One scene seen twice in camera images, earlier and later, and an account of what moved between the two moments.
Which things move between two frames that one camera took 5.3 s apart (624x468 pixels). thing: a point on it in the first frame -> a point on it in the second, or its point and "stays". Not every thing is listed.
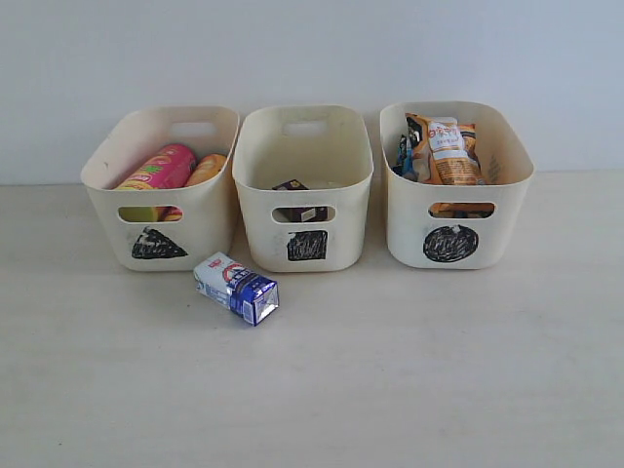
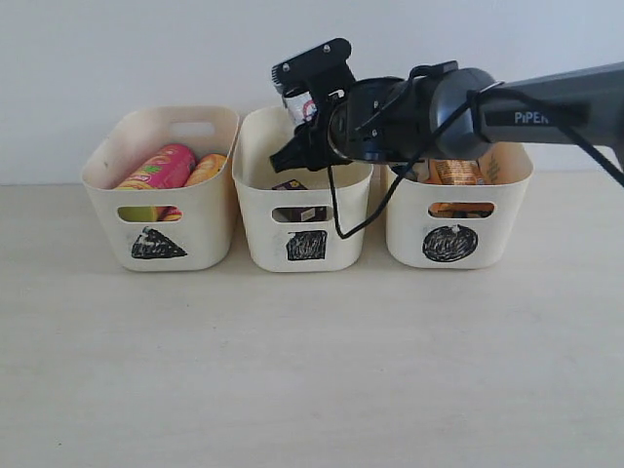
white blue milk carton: (227, 282) -> (301, 107)
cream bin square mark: (305, 171) stays
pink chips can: (170, 167) stays
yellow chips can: (209, 167) stays
